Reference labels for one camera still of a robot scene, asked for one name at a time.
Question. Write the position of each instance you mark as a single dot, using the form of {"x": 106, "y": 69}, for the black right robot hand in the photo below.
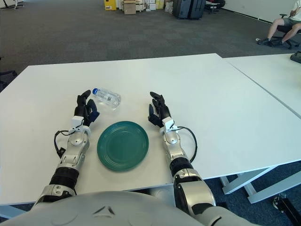
{"x": 160, "y": 111}

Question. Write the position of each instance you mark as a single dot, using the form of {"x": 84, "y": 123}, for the yellow box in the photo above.
{"x": 110, "y": 4}

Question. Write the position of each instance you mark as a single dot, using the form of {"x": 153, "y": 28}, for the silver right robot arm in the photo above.
{"x": 174, "y": 141}

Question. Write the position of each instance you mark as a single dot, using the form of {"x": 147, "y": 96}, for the dark grey suitcase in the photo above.
{"x": 181, "y": 8}

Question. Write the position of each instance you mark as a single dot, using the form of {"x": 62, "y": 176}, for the grey robot torso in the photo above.
{"x": 105, "y": 212}

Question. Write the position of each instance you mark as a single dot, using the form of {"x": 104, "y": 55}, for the clear plastic water bottle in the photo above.
{"x": 108, "y": 97}

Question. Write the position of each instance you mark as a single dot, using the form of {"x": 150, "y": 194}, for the clear plastic bag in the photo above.
{"x": 168, "y": 7}

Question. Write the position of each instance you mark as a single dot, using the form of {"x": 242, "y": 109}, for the stacked white cartons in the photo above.
{"x": 150, "y": 5}

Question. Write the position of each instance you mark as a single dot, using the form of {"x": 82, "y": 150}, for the black swivel chair under person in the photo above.
{"x": 282, "y": 28}

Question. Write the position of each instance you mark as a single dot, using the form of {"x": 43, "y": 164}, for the black wheeled stand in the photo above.
{"x": 287, "y": 209}

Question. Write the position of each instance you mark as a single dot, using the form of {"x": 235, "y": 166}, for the white table frame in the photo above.
{"x": 258, "y": 190}

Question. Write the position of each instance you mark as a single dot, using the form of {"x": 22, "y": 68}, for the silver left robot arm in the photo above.
{"x": 75, "y": 141}

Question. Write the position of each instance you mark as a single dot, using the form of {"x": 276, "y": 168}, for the green round plate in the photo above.
{"x": 122, "y": 146}

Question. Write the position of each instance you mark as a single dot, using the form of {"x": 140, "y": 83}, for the distant black office chair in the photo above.
{"x": 215, "y": 4}

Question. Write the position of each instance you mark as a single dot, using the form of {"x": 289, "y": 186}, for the black suitcase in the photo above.
{"x": 197, "y": 8}

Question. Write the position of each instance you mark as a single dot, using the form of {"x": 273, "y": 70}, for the seated person in shorts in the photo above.
{"x": 274, "y": 26}

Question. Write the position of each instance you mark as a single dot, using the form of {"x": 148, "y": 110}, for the distant white desk legs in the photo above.
{"x": 14, "y": 2}

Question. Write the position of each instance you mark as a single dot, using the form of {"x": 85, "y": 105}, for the black case on table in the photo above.
{"x": 296, "y": 57}

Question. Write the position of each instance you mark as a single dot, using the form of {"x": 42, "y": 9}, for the brown cardboard box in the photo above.
{"x": 129, "y": 7}

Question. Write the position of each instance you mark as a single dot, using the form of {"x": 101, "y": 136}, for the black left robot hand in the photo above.
{"x": 84, "y": 110}

